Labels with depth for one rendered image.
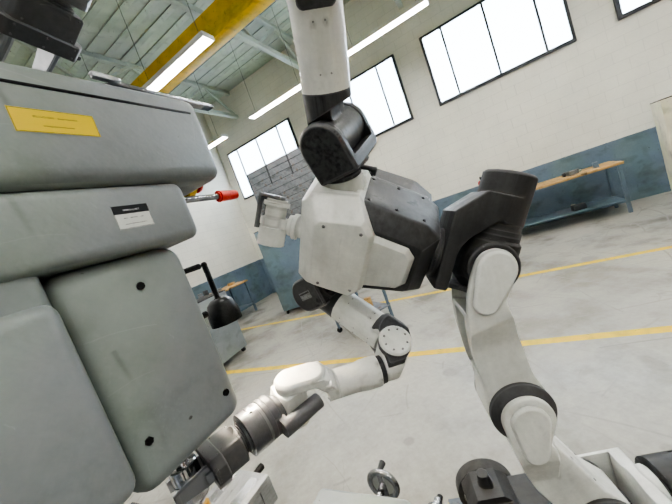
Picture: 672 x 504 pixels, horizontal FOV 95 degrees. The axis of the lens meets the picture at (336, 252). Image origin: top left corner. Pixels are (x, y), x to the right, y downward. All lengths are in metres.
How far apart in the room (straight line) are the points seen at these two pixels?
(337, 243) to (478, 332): 0.36
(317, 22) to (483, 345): 0.70
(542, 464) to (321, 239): 0.69
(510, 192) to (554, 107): 7.18
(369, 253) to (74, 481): 0.53
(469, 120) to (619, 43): 2.58
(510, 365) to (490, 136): 7.12
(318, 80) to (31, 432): 0.58
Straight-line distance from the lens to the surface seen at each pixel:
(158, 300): 0.55
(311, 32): 0.59
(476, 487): 1.33
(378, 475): 1.30
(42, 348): 0.47
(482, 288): 0.72
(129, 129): 0.60
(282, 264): 6.66
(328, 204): 0.63
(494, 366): 0.84
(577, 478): 1.06
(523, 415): 0.85
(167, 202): 0.58
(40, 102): 0.56
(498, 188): 0.75
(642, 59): 8.28
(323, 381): 0.71
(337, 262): 0.68
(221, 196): 0.68
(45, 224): 0.50
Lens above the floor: 1.57
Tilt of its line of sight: 6 degrees down
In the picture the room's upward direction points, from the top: 20 degrees counter-clockwise
